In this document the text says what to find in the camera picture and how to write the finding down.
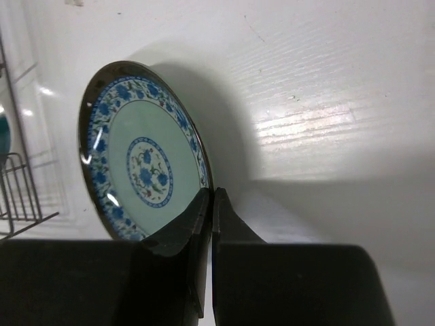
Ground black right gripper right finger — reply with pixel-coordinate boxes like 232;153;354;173
212;188;394;325

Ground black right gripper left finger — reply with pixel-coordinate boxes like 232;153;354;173
1;188;210;325

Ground blue patterned small plate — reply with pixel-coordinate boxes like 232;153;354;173
77;60;213;240

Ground green red rimmed white plate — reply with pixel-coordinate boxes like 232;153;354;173
0;106;12;170

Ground grey wire dish rack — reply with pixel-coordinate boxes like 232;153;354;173
1;41;59;242

